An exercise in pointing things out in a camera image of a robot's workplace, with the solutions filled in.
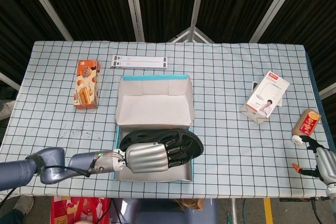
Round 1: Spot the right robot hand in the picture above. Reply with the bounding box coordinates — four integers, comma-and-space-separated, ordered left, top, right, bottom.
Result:
291, 134, 336, 187

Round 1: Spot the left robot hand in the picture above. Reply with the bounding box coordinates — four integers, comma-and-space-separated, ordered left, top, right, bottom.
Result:
125, 132, 195, 175

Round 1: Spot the black slipper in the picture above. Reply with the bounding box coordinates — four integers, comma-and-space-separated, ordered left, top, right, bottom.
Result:
120, 129, 205, 166

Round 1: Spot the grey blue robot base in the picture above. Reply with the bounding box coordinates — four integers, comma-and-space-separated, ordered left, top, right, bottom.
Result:
112, 198, 218, 224

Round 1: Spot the light blue shoe box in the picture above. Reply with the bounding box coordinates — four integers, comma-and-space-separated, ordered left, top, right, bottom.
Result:
113, 74, 196, 182

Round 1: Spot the white lamp box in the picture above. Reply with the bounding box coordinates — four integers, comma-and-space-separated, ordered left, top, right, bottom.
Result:
239, 70, 290, 125

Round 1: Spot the orange biscuit box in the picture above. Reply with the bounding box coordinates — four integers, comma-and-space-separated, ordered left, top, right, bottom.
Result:
72, 59, 101, 110

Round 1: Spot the brown drink bottle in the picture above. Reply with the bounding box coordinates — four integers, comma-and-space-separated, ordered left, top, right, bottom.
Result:
291, 108, 322, 145

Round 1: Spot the brown paper bag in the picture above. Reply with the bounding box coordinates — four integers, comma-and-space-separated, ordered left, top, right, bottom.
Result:
174, 198, 205, 211

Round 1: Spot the red shopping bag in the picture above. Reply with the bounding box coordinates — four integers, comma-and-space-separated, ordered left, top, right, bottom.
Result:
51, 196, 112, 224

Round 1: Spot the blue checkered tablecloth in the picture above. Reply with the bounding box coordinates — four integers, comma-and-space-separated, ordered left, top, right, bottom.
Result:
0, 40, 332, 200

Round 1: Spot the white label strip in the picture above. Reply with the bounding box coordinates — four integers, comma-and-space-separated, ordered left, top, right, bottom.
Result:
110, 60, 168, 71
111, 55, 169, 64

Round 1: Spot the metal table leg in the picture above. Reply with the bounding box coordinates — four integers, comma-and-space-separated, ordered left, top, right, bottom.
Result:
230, 198, 238, 224

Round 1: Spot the grey sneaker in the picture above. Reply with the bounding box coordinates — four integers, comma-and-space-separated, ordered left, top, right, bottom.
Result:
12, 195, 35, 216

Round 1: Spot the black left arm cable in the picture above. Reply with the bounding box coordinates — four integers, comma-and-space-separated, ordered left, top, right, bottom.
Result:
0, 159, 96, 205

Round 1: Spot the triangular metal frame brace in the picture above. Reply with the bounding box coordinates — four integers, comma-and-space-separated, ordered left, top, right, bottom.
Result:
167, 27, 215, 44

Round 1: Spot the white metal frame post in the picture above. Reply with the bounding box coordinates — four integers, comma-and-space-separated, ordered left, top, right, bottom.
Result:
122, 0, 145, 42
20, 0, 74, 41
188, 0, 207, 42
248, 0, 304, 42

